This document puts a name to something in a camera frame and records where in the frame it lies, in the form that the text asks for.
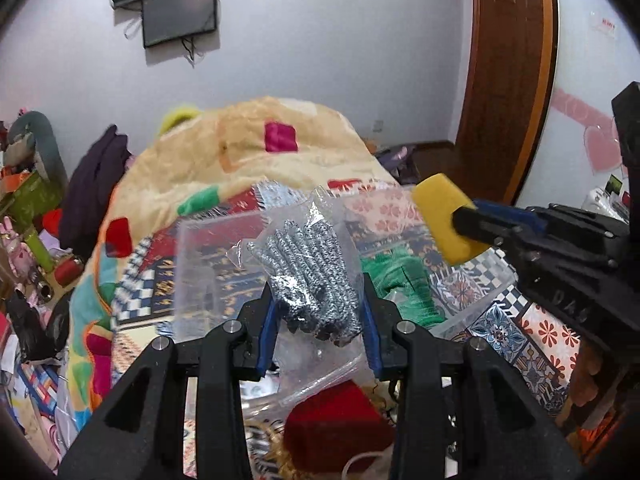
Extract purple patterned bag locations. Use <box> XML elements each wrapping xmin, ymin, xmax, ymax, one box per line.
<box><xmin>375</xmin><ymin>144</ymin><xmax>421</xmax><ymax>186</ymax></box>

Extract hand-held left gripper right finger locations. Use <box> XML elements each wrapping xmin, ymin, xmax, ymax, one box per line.
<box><xmin>359</xmin><ymin>273</ymin><xmax>587</xmax><ymax>480</ymax></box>

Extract bag of steel wool scourers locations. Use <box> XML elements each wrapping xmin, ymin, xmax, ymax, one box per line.
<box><xmin>247</xmin><ymin>185</ymin><xmax>372</xmax><ymax>361</ymax></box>

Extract yellow sponge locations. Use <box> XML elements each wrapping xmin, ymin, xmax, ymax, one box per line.
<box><xmin>411</xmin><ymin>172</ymin><xmax>485</xmax><ymax>267</ymax></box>

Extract grey plush toy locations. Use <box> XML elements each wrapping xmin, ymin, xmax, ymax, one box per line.
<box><xmin>5</xmin><ymin>110</ymin><xmax>68</xmax><ymax>191</ymax></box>

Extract green cardboard box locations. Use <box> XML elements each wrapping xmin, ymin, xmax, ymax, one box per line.
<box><xmin>0</xmin><ymin>170</ymin><xmax>63</xmax><ymax>226</ymax></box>

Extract dark purple garment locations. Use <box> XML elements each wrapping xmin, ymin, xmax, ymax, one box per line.
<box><xmin>59</xmin><ymin>124</ymin><xmax>133</xmax><ymax>261</ymax></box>

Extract white wall sign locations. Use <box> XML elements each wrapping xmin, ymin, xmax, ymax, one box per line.
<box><xmin>590</xmin><ymin>10</ymin><xmax>618</xmax><ymax>38</ymax></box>

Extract wall-mounted flat screen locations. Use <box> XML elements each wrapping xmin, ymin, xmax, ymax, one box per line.
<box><xmin>140</xmin><ymin>0</ymin><xmax>221</xmax><ymax>50</ymax></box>

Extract red can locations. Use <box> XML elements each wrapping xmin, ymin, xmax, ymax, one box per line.
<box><xmin>54</xmin><ymin>257</ymin><xmax>83</xmax><ymax>288</ymax></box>

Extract patterned patchwork bed sheet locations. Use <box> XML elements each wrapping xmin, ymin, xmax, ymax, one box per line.
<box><xmin>110</xmin><ymin>180</ymin><xmax>583</xmax><ymax>480</ymax></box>

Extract brown wooden door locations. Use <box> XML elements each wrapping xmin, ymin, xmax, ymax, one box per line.
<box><xmin>452</xmin><ymin>0</ymin><xmax>560</xmax><ymax>206</ymax></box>

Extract yellow-green plush toy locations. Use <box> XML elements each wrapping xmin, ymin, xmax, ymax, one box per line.
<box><xmin>159</xmin><ymin>104</ymin><xmax>203</xmax><ymax>136</ymax></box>

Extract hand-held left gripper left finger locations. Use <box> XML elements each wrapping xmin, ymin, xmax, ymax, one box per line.
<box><xmin>57</xmin><ymin>284</ymin><xmax>276</xmax><ymax>480</ymax></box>

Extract brown wooden furniture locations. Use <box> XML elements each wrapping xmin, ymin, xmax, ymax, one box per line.
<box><xmin>565</xmin><ymin>345</ymin><xmax>640</xmax><ymax>461</ymax></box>

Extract yellow patchwork blanket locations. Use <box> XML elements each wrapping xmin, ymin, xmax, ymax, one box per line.
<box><xmin>67</xmin><ymin>95</ymin><xmax>401</xmax><ymax>436</ymax></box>

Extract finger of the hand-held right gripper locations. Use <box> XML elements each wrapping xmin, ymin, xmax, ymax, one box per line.
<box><xmin>451</xmin><ymin>206</ymin><xmax>523</xmax><ymax>261</ymax></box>
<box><xmin>470</xmin><ymin>199</ymin><xmax>551</xmax><ymax>236</ymax></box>

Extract clear plastic box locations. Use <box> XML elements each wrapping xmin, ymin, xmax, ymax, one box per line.
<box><xmin>360</xmin><ymin>255</ymin><xmax>521</xmax><ymax>341</ymax></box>
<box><xmin>174</xmin><ymin>209</ymin><xmax>281</xmax><ymax>346</ymax></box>

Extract red knitted scourer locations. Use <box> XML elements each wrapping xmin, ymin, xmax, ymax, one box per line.
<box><xmin>282</xmin><ymin>380</ymin><xmax>398</xmax><ymax>476</ymax></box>

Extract green knitted scourer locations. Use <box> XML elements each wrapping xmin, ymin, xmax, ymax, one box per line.
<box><xmin>360</xmin><ymin>252</ymin><xmax>448</xmax><ymax>328</ymax></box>

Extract black bag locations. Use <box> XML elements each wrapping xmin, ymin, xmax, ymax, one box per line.
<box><xmin>5</xmin><ymin>290</ymin><xmax>71</xmax><ymax>361</ymax></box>

